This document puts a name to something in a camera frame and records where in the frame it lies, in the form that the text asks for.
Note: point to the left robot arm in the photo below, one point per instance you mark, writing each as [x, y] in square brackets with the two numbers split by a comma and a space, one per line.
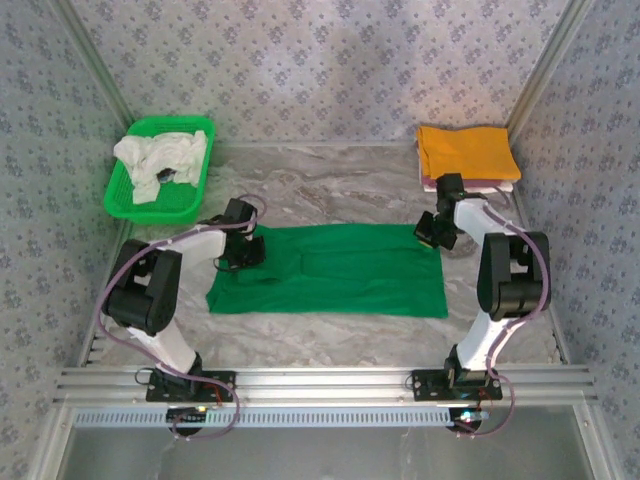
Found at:
[197, 247]

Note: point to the aluminium mounting rail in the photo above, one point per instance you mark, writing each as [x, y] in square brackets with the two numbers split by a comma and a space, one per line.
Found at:
[325, 385]

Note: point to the folded maroon t-shirt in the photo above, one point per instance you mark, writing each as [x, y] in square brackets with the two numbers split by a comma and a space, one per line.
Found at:
[482, 184]

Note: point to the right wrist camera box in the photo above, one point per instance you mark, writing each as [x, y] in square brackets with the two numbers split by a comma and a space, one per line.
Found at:
[426, 226]

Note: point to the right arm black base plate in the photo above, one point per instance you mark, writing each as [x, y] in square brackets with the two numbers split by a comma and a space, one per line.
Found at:
[430, 392]

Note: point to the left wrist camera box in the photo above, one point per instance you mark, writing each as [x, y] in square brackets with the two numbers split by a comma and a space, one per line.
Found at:
[256, 251]

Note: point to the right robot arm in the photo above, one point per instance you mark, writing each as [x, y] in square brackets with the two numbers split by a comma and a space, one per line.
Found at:
[515, 280]

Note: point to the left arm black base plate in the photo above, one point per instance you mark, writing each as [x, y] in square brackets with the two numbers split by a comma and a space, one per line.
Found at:
[165, 392]

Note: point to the folded white t-shirt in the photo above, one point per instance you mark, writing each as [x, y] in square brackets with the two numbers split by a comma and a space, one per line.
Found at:
[502, 188]

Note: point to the folded orange t-shirt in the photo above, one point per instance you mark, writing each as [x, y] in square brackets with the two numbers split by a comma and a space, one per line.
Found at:
[470, 150]

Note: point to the green plastic laundry basket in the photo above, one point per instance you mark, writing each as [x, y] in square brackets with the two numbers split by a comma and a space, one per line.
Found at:
[185, 211]

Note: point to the aluminium frame post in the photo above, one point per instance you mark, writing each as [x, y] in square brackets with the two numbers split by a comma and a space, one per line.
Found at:
[95, 65]
[547, 65]

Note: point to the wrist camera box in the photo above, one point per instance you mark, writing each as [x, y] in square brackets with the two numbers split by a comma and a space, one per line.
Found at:
[426, 226]
[256, 251]

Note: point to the crumpled white t-shirt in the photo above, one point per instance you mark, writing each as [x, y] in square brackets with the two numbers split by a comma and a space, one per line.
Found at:
[150, 155]

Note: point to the green t-shirt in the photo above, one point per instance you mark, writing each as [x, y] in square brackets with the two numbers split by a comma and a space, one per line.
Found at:
[340, 275]

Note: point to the black controller board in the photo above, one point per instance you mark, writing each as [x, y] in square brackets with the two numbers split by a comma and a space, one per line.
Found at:
[467, 420]
[187, 415]

